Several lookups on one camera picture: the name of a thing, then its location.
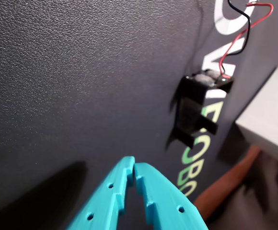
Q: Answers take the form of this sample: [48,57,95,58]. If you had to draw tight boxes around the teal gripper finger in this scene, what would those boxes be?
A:
[135,162,209,230]
[67,156,136,230]

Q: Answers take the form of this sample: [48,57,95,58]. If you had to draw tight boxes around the small black battery pack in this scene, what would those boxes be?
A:
[169,0,275,148]

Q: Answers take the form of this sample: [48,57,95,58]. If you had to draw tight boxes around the white open box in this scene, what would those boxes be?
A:
[234,65,278,166]

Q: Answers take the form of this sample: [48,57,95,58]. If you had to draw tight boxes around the black WOWROBO mat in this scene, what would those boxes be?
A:
[0,0,278,230]

